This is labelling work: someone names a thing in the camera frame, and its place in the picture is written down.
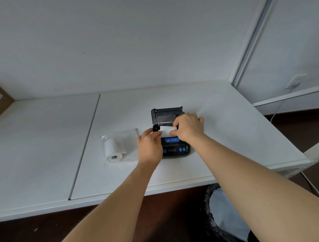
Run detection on person's right hand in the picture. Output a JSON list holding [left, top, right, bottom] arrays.
[[169, 113, 205, 143]]

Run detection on person's left hand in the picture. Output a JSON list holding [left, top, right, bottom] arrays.
[[137, 130, 163, 167]]

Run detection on black portable receipt printer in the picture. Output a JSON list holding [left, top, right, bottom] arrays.
[[151, 107, 191, 159]]

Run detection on person's left forearm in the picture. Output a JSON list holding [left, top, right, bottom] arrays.
[[62, 161, 156, 242]]

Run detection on person's right forearm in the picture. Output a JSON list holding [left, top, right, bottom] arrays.
[[191, 133, 319, 242]]

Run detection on clear plastic wrapper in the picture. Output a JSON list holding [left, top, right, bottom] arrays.
[[101, 128, 139, 168]]

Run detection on white thermal paper roll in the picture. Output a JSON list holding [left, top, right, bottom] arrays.
[[104, 138, 127, 163]]

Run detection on black trash bin with bag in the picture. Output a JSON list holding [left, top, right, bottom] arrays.
[[204, 183, 260, 242]]

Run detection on brown cardboard box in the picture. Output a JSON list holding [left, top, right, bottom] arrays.
[[0, 86, 15, 115]]

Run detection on white sliding door frame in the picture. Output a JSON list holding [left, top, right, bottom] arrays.
[[228, 0, 278, 88]]

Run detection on white wall socket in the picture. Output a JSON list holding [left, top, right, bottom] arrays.
[[287, 74, 307, 89]]

